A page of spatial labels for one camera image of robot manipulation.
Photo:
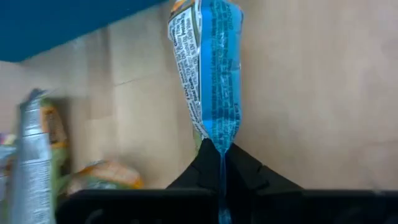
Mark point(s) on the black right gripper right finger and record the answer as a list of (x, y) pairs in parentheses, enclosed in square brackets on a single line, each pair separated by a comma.
[(258, 186)]

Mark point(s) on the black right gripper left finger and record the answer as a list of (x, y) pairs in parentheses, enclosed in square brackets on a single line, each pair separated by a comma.
[(199, 180)]

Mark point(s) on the blue granola bar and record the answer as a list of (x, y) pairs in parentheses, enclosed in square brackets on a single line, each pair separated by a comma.
[(217, 68)]

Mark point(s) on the green orange wrapped granola bar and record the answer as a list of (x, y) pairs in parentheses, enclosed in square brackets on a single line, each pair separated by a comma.
[(105, 175), (56, 130)]

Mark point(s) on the silver wrapped granola bar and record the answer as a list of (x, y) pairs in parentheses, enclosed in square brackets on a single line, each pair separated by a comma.
[(32, 161)]

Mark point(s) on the cardboard box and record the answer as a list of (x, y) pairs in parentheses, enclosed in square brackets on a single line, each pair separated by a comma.
[(311, 93)]

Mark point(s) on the blue plastic bin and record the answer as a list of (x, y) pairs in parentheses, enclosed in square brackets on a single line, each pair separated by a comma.
[(62, 21)]

